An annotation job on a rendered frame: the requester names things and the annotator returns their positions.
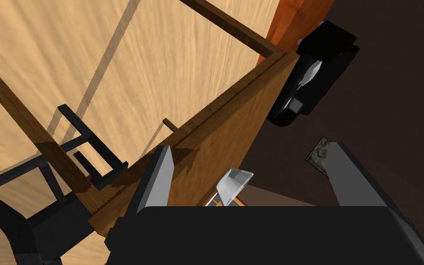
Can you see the grey mottled slab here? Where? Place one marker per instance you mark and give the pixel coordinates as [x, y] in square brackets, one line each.
[318, 154]

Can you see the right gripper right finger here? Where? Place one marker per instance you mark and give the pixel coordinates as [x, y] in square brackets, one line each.
[355, 180]

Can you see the orange wooden cabinet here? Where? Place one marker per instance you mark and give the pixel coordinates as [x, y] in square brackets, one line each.
[293, 18]

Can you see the brown wooden table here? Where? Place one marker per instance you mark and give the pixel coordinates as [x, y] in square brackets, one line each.
[219, 147]

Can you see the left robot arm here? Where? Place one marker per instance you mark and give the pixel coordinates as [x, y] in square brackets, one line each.
[317, 70]

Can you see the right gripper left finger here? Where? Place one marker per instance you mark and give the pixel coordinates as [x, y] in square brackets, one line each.
[157, 182]

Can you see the black chair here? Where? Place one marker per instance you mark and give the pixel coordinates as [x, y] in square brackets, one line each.
[59, 222]

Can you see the silver wedge-shaped object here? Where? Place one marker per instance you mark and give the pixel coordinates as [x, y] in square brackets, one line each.
[234, 186]

